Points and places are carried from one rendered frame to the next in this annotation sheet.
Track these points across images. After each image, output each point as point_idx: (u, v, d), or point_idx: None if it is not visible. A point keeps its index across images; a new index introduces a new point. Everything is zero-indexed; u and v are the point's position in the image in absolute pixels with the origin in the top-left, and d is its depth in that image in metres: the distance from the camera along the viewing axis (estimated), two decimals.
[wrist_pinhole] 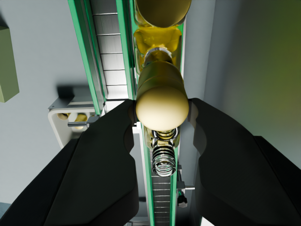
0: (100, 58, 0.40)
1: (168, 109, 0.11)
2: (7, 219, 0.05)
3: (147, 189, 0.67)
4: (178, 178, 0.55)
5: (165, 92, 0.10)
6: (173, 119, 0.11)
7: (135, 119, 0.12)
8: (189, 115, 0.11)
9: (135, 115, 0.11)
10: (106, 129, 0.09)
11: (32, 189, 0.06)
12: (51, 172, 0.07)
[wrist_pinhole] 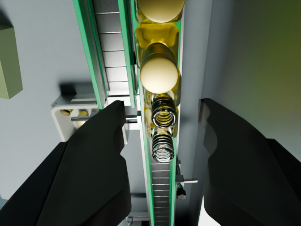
0: (102, 55, 0.42)
1: (163, 76, 0.16)
2: None
3: (147, 183, 0.68)
4: (177, 172, 0.57)
5: (161, 62, 0.15)
6: (166, 83, 0.16)
7: (124, 119, 0.12)
8: (200, 115, 0.11)
9: (124, 115, 0.11)
10: (96, 130, 0.09)
11: (21, 195, 0.06)
12: (40, 177, 0.06)
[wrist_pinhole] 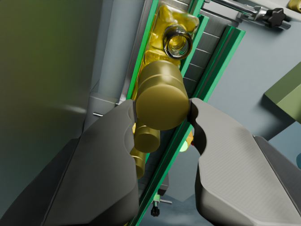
0: (207, 66, 0.45)
1: (143, 143, 0.23)
2: (7, 219, 0.05)
3: None
4: None
5: (141, 149, 0.23)
6: (142, 138, 0.22)
7: (135, 119, 0.12)
8: (189, 115, 0.11)
9: (135, 115, 0.11)
10: (106, 129, 0.09)
11: (32, 189, 0.06)
12: (51, 172, 0.07)
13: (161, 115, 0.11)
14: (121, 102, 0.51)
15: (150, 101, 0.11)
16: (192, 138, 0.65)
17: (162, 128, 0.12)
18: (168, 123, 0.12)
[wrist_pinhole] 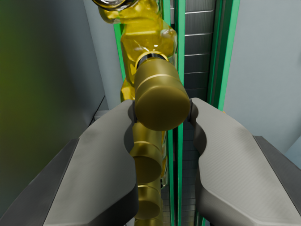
0: (213, 29, 0.34)
1: (135, 171, 0.14)
2: (6, 220, 0.05)
3: None
4: None
5: (139, 180, 0.15)
6: None
7: (134, 119, 0.12)
8: (189, 115, 0.11)
9: (134, 115, 0.11)
10: (106, 129, 0.09)
11: (32, 189, 0.06)
12: (50, 172, 0.07)
13: (162, 116, 0.11)
14: None
15: (151, 102, 0.10)
16: None
17: (163, 129, 0.12)
18: (169, 123, 0.11)
